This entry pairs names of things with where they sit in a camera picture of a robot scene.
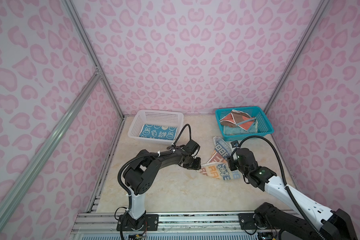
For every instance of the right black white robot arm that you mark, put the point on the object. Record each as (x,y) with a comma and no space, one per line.
(313,221)

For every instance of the red brown towel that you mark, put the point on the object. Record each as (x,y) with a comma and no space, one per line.
(237,119)

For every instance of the aluminium corner post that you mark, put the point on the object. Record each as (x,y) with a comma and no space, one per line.
(79,26)
(314,23)

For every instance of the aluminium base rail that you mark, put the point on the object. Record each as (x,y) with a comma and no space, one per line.
(176,226)

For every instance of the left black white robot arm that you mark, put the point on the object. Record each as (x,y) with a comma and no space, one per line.
(137,176)

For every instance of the teal cat face towel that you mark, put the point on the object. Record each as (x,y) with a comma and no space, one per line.
(239,131)

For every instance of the teal plastic basket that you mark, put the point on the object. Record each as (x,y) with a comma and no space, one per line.
(264,125)

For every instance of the striped rabbit letter towel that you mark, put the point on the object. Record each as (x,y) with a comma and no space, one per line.
(217,166)

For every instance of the aluminium frame diagonal bar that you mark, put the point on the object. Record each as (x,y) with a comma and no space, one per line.
(16,194)

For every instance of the white plastic basket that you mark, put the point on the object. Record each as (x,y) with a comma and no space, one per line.
(155,117)

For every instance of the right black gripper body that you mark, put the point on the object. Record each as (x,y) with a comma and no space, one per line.
(233,165)

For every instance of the left aluminium corner post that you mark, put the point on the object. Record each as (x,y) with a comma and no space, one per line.
(79,26)

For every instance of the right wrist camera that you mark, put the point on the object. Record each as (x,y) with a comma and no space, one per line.
(235,144)

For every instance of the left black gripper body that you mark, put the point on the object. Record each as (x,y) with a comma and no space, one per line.
(194,164)

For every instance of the right aluminium corner post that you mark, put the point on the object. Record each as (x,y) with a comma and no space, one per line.
(314,23)

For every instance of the blue bunny pattern towel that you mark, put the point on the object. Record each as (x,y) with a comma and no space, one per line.
(158,132)

